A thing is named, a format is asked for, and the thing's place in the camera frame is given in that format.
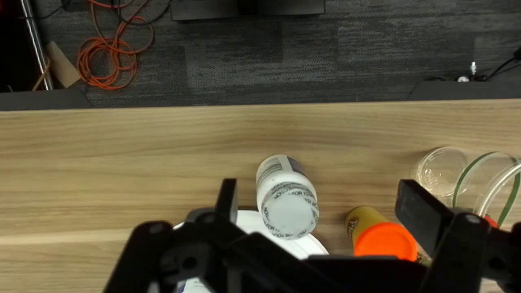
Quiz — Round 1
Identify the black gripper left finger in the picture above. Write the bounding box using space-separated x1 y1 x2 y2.
102 177 273 293

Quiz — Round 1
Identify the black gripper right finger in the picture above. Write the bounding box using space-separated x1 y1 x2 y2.
394 177 521 293

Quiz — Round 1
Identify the clear plastic cup green print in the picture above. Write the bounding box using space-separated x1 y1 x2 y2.
415 144 521 217

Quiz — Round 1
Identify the white pill bottle blue label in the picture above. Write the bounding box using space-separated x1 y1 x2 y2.
254 152 321 240

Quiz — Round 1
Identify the orange lid play dough tub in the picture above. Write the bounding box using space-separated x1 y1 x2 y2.
345 203 420 263

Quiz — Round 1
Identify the cardboard piece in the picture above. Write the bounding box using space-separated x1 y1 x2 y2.
44 38 83 89

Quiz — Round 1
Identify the metal table leg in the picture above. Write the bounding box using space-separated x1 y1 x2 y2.
18 0 55 92

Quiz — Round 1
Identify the orange floor cable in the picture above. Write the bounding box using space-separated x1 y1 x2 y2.
75 0 156 92

